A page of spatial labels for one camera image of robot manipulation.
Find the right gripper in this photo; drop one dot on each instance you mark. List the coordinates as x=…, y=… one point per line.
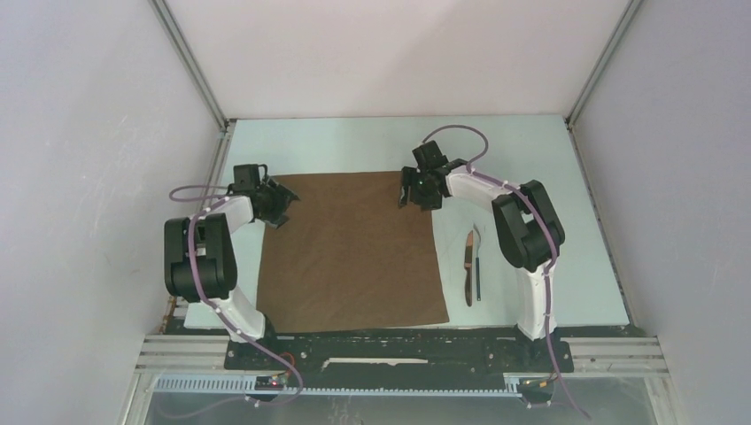
x=409, y=176

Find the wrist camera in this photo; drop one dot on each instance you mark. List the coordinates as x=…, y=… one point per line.
x=249, y=177
x=428, y=156

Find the left controller board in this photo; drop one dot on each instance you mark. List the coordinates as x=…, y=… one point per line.
x=270, y=382

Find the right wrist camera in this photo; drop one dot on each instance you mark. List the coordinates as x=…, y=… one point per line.
x=428, y=156

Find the brown cloth napkin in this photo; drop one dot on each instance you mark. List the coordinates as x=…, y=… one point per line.
x=350, y=258

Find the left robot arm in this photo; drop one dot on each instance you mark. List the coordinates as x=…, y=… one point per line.
x=199, y=258

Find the right controller board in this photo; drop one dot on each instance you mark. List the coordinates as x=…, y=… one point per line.
x=535, y=384

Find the controller board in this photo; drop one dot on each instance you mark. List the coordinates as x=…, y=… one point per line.
x=535, y=384
x=270, y=382

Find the white cable duct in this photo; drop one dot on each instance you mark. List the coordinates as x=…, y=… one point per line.
x=248, y=385

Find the left aluminium frame post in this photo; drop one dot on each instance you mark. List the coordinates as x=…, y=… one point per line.
x=177, y=38

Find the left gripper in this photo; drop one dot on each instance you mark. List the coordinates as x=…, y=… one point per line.
x=282, y=197

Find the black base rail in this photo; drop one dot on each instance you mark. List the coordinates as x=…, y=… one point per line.
x=420, y=358

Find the right aluminium frame post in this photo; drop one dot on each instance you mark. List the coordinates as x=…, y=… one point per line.
x=620, y=30

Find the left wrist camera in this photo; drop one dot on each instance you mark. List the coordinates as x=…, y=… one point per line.
x=249, y=177

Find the aluminium frame post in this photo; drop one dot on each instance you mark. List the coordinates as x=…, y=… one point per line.
x=177, y=38
x=620, y=30

